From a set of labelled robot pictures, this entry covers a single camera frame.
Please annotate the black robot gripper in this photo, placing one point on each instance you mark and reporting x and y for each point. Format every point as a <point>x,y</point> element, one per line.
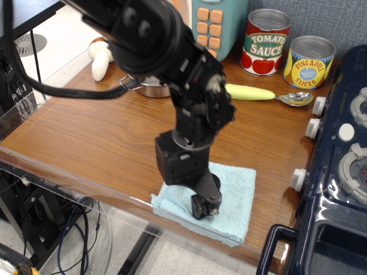
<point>188,166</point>

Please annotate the light blue cloth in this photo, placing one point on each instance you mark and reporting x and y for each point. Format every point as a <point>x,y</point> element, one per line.
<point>231,224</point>

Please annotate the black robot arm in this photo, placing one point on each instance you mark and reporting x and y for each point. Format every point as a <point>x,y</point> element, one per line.
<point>149,38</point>

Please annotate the white stove knob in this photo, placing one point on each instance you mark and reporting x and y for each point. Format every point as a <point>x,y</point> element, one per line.
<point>312,128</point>
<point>319,105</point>
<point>297,179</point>

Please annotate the small steel pot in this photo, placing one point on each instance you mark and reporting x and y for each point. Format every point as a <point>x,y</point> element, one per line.
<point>153,88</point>

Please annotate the dark blue toy stove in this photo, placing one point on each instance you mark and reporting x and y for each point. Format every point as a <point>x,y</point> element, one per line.
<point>330,234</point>

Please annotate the grey toy burner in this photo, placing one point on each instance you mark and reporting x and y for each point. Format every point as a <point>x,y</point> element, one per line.
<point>352,172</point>
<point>355,108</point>

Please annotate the white round stove button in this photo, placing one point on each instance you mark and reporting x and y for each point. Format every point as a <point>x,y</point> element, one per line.
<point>346,132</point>

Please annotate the pineapple slices can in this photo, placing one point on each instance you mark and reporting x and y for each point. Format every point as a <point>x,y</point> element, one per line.
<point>309,61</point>

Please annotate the teal toy microwave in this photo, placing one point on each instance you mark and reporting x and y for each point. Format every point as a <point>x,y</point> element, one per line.
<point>215,24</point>

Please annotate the plush mushroom toy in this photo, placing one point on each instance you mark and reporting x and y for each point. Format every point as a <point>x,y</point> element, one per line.
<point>101,57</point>

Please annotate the tomato sauce can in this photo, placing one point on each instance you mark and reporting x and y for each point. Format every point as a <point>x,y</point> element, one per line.
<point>264,42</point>

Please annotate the clear acrylic table guard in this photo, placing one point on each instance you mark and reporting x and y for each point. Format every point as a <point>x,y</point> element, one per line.
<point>105,149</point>

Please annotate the round floor vent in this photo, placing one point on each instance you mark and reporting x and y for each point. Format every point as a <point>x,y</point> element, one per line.
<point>26,43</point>

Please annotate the black side desk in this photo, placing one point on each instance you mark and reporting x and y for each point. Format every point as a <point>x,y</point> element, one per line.
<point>28,14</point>

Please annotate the spoon with green carrot handle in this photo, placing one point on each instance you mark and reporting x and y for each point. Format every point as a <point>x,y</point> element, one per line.
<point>242,92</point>

